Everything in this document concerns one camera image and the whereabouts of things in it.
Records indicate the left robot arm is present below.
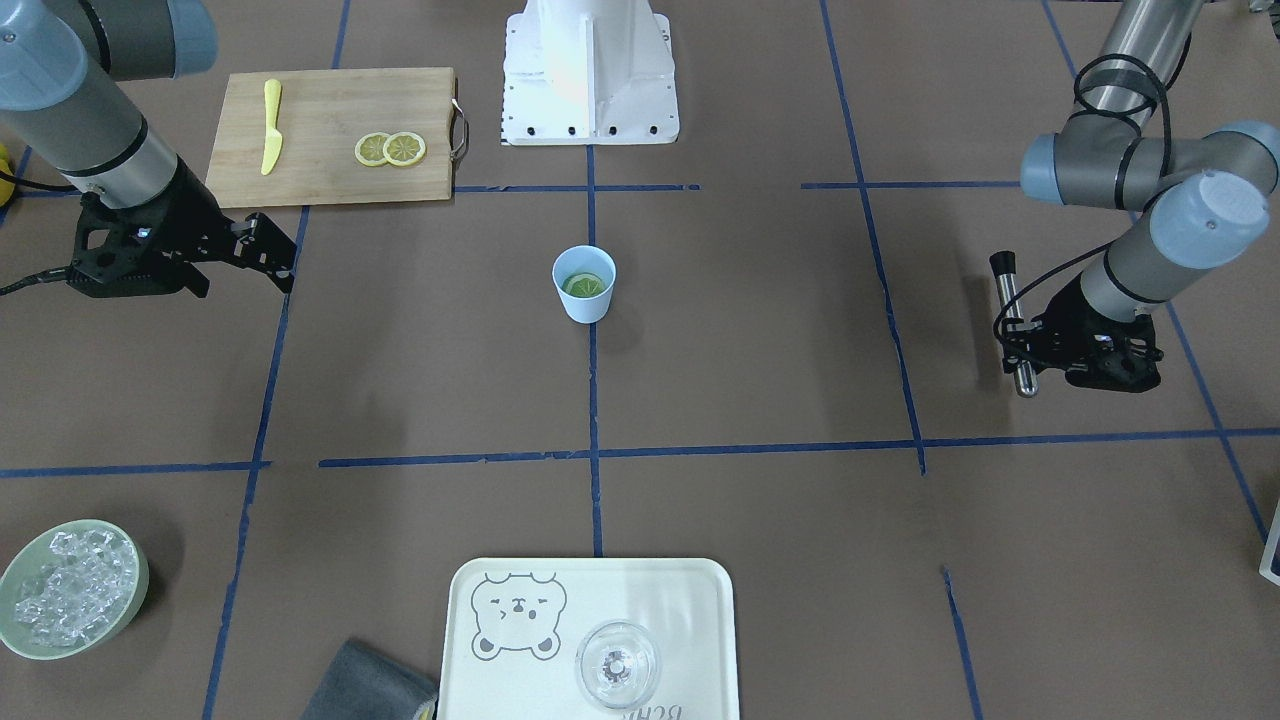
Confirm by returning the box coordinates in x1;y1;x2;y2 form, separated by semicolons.
989;1;1277;398

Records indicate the yellow lemon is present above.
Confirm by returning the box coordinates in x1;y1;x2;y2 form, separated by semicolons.
0;143;17;208

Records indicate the light blue cup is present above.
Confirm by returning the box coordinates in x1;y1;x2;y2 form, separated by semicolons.
550;245;616;324

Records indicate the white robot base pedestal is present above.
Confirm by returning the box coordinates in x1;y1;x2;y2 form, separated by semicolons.
500;1;681;147

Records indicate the clear wine glass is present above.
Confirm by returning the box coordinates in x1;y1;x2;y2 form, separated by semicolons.
576;619;662;711

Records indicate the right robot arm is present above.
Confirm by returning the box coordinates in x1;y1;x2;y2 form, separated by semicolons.
1;1;297;299

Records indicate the cream bear tray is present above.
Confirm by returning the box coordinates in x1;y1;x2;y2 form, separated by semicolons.
435;559;741;719

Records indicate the white wire cup rack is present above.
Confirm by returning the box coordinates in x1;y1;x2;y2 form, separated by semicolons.
1258;503;1280;585

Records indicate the metal muddler black tip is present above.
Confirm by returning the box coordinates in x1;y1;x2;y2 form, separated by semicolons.
989;251;1041;398

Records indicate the yellow lemon slice stack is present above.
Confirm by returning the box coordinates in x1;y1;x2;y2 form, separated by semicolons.
353;131;428;168

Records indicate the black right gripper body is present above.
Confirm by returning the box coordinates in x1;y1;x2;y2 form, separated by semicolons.
68;160;241;299

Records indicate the green bowl of ice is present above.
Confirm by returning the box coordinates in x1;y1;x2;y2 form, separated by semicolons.
1;519;150;661

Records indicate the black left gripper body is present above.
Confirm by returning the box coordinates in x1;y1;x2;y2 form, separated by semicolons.
1039;275;1164;393

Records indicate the wooden cutting board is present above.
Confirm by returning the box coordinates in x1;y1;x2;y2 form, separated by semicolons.
205;67;457;209

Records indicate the grey folded cloth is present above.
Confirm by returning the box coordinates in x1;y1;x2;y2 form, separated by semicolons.
300;641;439;719

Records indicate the yellow plastic knife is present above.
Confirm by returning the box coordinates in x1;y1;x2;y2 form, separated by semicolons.
260;78;284;176

